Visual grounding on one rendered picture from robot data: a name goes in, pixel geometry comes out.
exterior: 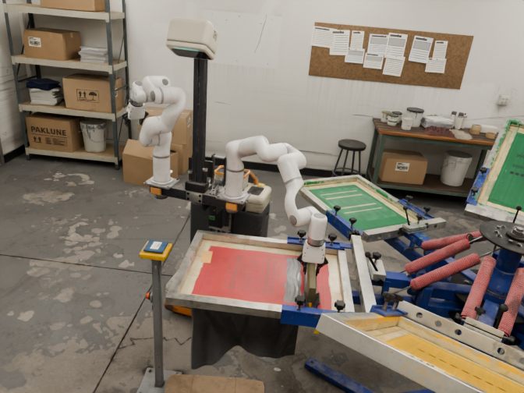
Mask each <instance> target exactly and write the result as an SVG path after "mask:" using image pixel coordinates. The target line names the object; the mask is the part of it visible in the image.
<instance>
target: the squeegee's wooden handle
mask: <svg viewBox="0 0 524 393"><path fill-rule="evenodd" d="M315 295H316V265H315V263H307V302H308V303H314V300H315Z"/></svg>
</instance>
